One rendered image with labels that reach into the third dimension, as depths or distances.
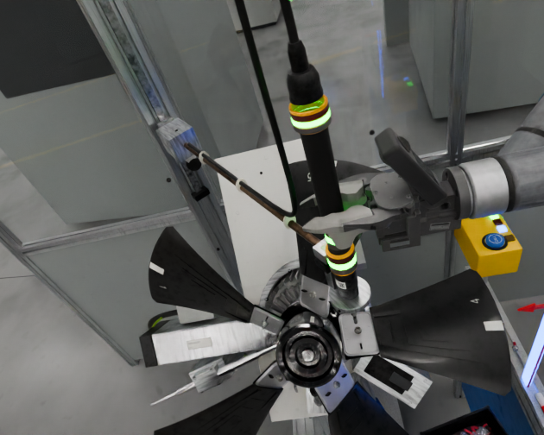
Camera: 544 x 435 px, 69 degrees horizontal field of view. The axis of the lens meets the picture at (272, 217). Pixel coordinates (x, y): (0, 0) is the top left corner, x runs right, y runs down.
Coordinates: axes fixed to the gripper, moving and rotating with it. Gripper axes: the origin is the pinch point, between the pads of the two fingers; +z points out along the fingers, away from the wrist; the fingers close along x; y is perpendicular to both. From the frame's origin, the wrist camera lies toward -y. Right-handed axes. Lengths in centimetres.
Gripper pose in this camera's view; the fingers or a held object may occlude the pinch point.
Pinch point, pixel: (309, 211)
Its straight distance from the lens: 54.7
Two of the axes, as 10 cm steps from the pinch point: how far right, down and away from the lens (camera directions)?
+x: -0.2, -6.8, 7.3
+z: -9.7, 2.0, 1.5
